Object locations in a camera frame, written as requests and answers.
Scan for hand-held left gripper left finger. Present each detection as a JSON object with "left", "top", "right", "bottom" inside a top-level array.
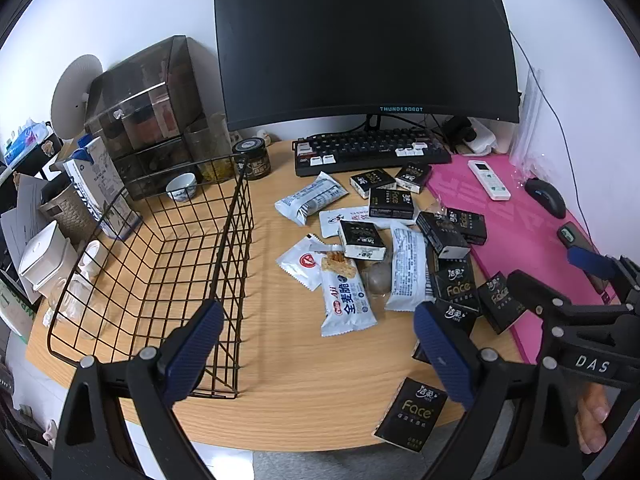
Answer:
[{"left": 52, "top": 299, "right": 225, "bottom": 480}]

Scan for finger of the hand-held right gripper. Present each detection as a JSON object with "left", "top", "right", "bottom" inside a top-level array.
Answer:
[
  {"left": 506, "top": 269, "right": 632, "bottom": 343},
  {"left": 566, "top": 245, "right": 640, "bottom": 303}
]

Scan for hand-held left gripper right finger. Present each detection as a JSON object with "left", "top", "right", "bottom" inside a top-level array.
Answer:
[{"left": 414, "top": 301, "right": 588, "bottom": 480}]

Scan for black tissue packet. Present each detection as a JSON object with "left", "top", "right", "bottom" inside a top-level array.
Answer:
[{"left": 372, "top": 377, "right": 449, "bottom": 457}]

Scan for white snack packet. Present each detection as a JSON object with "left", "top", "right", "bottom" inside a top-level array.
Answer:
[{"left": 385, "top": 227, "right": 435, "bottom": 312}]

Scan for clear-wrapped round snack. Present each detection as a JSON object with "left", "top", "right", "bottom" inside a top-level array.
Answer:
[{"left": 361, "top": 260, "right": 393, "bottom": 296}]

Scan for blue and white cereal bar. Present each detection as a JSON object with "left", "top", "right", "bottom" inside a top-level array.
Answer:
[{"left": 320, "top": 245, "right": 377, "bottom": 338}]

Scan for clear plastic wrapper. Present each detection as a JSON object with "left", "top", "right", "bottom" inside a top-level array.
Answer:
[{"left": 422, "top": 195, "right": 451, "bottom": 221}]

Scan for white sachet with red circle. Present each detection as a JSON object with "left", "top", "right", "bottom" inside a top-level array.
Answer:
[{"left": 276, "top": 234, "right": 331, "bottom": 292}]

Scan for pile of black tissue packs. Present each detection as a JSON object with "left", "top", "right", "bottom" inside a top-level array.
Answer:
[{"left": 337, "top": 161, "right": 528, "bottom": 363}]

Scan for white wipe packet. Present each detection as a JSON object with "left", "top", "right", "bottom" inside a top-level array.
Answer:
[{"left": 318, "top": 206, "right": 373, "bottom": 239}]

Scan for silver wet wipes packet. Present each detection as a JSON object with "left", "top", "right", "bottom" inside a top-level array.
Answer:
[{"left": 274, "top": 171, "right": 349, "bottom": 227}]

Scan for black wire basket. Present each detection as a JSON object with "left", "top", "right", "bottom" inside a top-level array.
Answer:
[{"left": 46, "top": 152, "right": 256, "bottom": 401}]

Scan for wooden desktop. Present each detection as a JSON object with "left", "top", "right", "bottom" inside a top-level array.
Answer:
[{"left": 25, "top": 137, "right": 526, "bottom": 453}]

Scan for person's right hand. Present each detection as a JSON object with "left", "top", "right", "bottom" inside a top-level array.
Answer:
[{"left": 575, "top": 384, "right": 610, "bottom": 455}]

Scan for phone in brown case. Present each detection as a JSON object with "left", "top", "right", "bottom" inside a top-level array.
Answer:
[{"left": 556, "top": 222, "right": 618, "bottom": 306}]

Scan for pink desk mat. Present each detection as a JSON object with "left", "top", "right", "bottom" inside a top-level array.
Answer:
[{"left": 424, "top": 152, "right": 623, "bottom": 366}]

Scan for black computer mouse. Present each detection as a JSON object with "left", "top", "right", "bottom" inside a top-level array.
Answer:
[{"left": 524, "top": 177, "right": 567, "bottom": 219}]

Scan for white remote control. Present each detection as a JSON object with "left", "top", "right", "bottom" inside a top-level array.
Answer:
[{"left": 467, "top": 159, "right": 512, "bottom": 202}]

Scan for clear glass jar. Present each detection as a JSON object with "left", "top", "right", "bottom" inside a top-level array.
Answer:
[{"left": 47, "top": 275, "right": 101, "bottom": 341}]

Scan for white round lidded container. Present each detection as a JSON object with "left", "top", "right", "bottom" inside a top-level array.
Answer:
[{"left": 77, "top": 240, "right": 108, "bottom": 281}]

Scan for clear plastic bags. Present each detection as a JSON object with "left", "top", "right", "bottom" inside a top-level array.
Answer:
[{"left": 510, "top": 67, "right": 546, "bottom": 181}]

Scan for white crumpled cloth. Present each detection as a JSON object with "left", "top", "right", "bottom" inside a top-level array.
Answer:
[{"left": 452, "top": 117, "right": 499, "bottom": 156}]

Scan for small blue and white cup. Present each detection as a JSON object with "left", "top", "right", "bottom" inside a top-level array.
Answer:
[{"left": 166, "top": 172, "right": 197, "bottom": 202}]

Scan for black power adapter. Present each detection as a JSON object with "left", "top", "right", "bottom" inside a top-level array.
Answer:
[{"left": 442, "top": 116, "right": 478, "bottom": 153}]

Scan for white sack with green print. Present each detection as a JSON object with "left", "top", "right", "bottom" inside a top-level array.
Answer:
[{"left": 0, "top": 280, "right": 38, "bottom": 341}]

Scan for grey woven basket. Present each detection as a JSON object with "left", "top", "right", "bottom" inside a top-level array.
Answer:
[{"left": 39, "top": 177, "right": 103, "bottom": 246}]

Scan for glass jar with yellow contents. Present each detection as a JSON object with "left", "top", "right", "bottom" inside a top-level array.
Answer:
[{"left": 185, "top": 115, "right": 236, "bottom": 186}]

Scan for blue and white drink carton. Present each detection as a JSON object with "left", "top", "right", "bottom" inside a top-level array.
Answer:
[{"left": 62, "top": 136, "right": 143, "bottom": 239}]

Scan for dark jar with black lid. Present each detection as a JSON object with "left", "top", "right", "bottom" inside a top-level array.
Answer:
[{"left": 234, "top": 138, "right": 272, "bottom": 181}]

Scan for black mechanical keyboard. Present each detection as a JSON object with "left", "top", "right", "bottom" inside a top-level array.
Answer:
[{"left": 292, "top": 127, "right": 452, "bottom": 177}]

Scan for white paper sheets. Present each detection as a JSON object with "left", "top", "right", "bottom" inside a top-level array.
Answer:
[{"left": 0, "top": 172, "right": 56, "bottom": 261}]

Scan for black shelf with stickers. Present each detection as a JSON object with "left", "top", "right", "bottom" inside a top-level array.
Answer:
[{"left": 0, "top": 122, "right": 66, "bottom": 196}]

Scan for smoked acrylic storage box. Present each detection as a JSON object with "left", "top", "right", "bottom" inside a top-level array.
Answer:
[{"left": 84, "top": 35, "right": 208, "bottom": 201}]

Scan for blue tissue pack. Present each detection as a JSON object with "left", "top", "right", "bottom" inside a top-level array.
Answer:
[{"left": 4, "top": 119, "right": 53, "bottom": 166}]

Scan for white round disc on stand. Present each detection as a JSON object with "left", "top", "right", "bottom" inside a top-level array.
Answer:
[{"left": 50, "top": 54, "right": 104, "bottom": 142}]

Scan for black curved monitor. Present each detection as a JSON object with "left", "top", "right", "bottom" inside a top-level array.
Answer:
[{"left": 213, "top": 0, "right": 521, "bottom": 133}]

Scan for thin black cable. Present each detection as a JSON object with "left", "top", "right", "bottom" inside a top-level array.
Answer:
[{"left": 470, "top": 0, "right": 588, "bottom": 221}]

